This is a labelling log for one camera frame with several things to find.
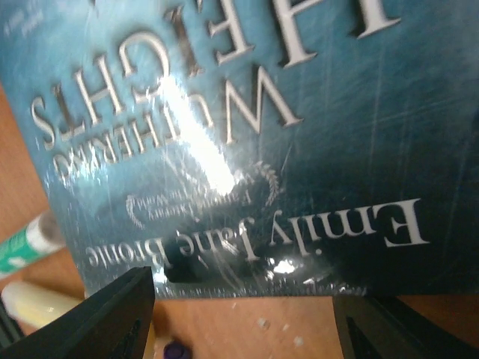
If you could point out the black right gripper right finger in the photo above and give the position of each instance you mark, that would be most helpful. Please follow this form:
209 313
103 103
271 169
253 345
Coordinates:
385 327

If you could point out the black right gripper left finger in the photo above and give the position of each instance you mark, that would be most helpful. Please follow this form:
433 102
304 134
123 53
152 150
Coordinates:
112 323

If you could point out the Wuthering Heights teal book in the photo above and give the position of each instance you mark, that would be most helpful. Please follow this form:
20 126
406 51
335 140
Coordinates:
255 148

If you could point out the purple-capped white marker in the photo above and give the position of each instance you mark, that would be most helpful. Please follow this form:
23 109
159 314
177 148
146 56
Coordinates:
176 350

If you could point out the yellow highlighter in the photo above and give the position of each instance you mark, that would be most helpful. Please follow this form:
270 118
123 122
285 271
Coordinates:
39 307

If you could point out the white green glue stick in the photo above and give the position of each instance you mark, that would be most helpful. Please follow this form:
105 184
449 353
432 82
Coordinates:
40 238

